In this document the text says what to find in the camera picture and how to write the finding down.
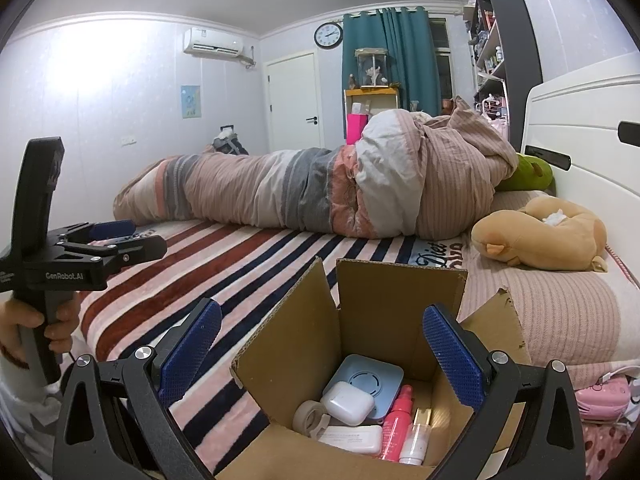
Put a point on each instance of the pink dotted cloth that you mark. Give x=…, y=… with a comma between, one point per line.
x=602, y=447

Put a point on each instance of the white door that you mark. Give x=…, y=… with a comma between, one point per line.
x=295, y=102

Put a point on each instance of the small white spray bottle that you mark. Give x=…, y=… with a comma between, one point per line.
x=415, y=444

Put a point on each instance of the blue square plastic case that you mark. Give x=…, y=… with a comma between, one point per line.
x=370, y=375

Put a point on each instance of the round wall clock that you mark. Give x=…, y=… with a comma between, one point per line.
x=328, y=35

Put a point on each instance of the white air conditioner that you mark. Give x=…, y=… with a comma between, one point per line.
x=214, y=42

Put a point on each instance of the green plush toy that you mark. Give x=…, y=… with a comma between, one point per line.
x=527, y=172

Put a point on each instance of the brown cardboard box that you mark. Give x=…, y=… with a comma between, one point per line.
x=300, y=340

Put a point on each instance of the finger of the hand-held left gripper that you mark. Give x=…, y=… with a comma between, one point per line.
x=135, y=251
x=110, y=229

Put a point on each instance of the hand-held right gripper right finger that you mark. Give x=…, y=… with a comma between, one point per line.
x=452, y=355

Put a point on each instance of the black and white shelf unit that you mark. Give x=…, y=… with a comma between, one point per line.
x=500, y=45

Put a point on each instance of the orange plush toy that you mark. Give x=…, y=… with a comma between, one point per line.
x=540, y=240

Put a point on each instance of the white bed headboard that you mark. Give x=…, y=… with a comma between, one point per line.
x=585, y=130

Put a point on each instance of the person's left forearm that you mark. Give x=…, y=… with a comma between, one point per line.
x=20, y=410

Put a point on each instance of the pink ribbed bed sheet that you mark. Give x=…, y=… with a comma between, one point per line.
x=560, y=310

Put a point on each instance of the white wall socket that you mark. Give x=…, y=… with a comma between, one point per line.
x=129, y=139

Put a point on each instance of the person's left hand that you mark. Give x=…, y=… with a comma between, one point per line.
x=62, y=330

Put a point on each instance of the glass display case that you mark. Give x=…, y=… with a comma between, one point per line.
x=372, y=67

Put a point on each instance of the white rectangular charger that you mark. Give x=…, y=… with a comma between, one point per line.
x=350, y=439

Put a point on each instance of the yellow cabinet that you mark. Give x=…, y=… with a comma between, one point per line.
x=372, y=97

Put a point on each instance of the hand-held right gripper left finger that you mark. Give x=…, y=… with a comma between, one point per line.
x=192, y=352

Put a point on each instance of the pink plastic bottle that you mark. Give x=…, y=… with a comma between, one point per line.
x=397, y=425

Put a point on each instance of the black bag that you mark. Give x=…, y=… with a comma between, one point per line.
x=229, y=142

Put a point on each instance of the pink and grey rolled quilt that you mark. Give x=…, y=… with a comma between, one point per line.
x=325, y=185

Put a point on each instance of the small grey tape roll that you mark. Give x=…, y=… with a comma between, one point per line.
x=309, y=415

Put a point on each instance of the teal curtain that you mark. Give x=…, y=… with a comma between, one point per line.
x=395, y=55

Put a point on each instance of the white earbuds case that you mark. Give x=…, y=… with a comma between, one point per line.
x=347, y=400

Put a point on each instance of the blue wall poster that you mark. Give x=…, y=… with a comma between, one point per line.
x=191, y=101

